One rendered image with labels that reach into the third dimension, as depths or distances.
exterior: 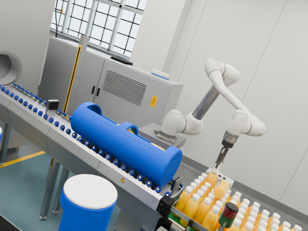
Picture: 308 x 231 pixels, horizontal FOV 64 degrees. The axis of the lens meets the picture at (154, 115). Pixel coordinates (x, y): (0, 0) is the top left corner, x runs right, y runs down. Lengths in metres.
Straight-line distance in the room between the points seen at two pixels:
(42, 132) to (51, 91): 2.02
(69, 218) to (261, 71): 3.60
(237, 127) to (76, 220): 1.05
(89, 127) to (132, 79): 1.62
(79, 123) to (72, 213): 0.85
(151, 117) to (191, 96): 1.31
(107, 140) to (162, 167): 0.46
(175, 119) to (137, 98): 1.28
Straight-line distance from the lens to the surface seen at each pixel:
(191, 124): 2.26
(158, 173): 1.62
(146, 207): 1.76
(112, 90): 3.56
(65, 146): 2.14
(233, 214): 1.25
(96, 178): 1.46
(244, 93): 4.27
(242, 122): 1.61
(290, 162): 4.47
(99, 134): 1.85
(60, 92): 4.16
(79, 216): 1.30
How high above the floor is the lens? 1.82
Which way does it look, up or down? 15 degrees down
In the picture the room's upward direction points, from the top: 19 degrees clockwise
